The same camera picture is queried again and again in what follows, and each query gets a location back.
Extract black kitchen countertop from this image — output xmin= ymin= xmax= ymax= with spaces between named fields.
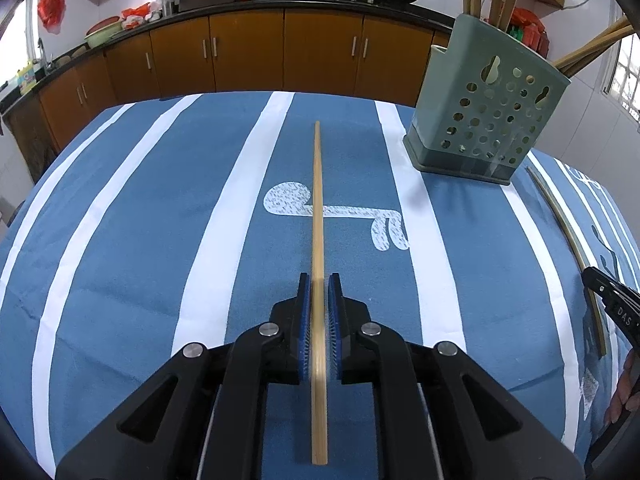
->
xmin=0 ymin=0 xmax=453 ymax=117

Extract dark olive wooden chopstick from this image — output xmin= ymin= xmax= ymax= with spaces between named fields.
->
xmin=526 ymin=166 xmax=609 ymax=359

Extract red plastic jug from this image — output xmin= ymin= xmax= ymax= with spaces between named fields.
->
xmin=529 ymin=25 xmax=550 ymax=59

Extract hanging red plastic bag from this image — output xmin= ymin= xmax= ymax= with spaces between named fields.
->
xmin=38 ymin=0 xmax=68 ymax=36

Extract person's right hand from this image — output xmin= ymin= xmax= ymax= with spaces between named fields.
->
xmin=604 ymin=347 xmax=640 ymax=428

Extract red white plastic bag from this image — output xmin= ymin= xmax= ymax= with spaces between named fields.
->
xmin=121 ymin=3 xmax=161 ymax=29

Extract yellow bottle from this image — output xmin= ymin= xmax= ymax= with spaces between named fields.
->
xmin=18 ymin=60 xmax=37 ymax=96

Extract green perforated utensil holder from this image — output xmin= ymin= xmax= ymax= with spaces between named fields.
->
xmin=402 ymin=12 xmax=572 ymax=186

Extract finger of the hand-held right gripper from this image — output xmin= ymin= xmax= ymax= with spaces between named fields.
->
xmin=582 ymin=266 xmax=640 ymax=347

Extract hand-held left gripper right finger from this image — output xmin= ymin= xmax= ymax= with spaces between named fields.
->
xmin=328 ymin=273 xmax=585 ymax=480

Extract white framed window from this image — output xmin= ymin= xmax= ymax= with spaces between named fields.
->
xmin=602 ymin=35 xmax=640 ymax=127

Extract brown wooden base cabinets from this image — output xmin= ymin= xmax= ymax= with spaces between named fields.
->
xmin=0 ymin=0 xmax=453 ymax=181

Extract blue white striped tablecloth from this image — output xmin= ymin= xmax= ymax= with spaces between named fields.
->
xmin=0 ymin=91 xmax=640 ymax=480

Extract chopsticks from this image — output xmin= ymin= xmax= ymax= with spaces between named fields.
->
xmin=552 ymin=12 xmax=634 ymax=69

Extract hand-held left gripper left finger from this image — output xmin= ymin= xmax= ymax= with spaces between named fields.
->
xmin=55 ymin=273 xmax=312 ymax=480

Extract green plastic basin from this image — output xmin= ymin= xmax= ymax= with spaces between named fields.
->
xmin=83 ymin=17 xmax=124 ymax=50

